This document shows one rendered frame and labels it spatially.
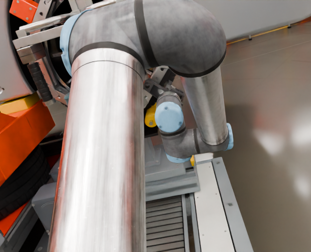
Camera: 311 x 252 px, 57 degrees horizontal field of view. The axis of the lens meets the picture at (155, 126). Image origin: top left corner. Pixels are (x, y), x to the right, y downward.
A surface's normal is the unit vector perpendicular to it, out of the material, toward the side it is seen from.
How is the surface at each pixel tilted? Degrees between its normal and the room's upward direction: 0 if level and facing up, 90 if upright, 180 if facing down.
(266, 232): 0
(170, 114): 85
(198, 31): 91
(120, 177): 57
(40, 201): 67
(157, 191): 90
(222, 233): 0
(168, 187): 90
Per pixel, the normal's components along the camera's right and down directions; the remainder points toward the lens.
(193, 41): 0.43, 0.41
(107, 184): 0.28, -0.50
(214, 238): -0.27, -0.88
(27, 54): -0.04, 0.40
